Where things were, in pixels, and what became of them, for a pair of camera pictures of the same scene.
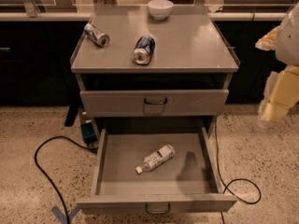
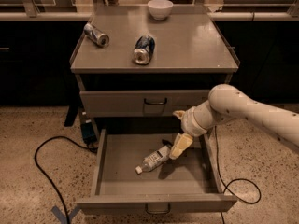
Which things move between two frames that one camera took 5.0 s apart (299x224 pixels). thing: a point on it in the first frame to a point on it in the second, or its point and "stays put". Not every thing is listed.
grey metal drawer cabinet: x=155 y=80 stays put
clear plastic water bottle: x=157 y=158 stays put
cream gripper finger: x=268 y=42 to x=179 y=113
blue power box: x=89 y=133 stays put
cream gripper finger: x=280 y=94 to x=182 y=143
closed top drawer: x=154 y=103 stays put
